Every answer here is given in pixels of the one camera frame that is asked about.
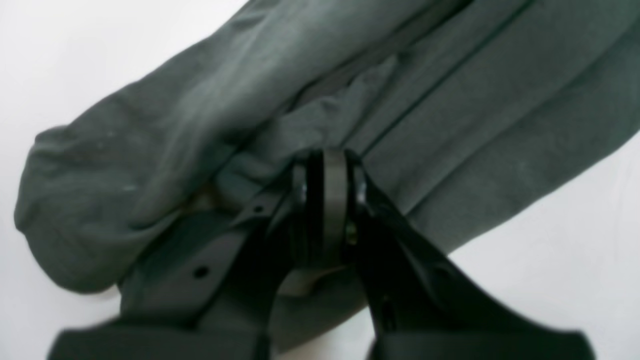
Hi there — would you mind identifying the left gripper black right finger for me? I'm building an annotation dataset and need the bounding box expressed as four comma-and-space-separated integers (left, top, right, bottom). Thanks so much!
322, 149, 595, 360

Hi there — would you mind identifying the dark grey t-shirt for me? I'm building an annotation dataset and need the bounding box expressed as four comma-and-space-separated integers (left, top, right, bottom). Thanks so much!
14, 0, 639, 358

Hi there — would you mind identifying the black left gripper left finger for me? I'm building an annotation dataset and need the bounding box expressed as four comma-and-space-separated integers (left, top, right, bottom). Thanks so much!
48, 152, 323, 360

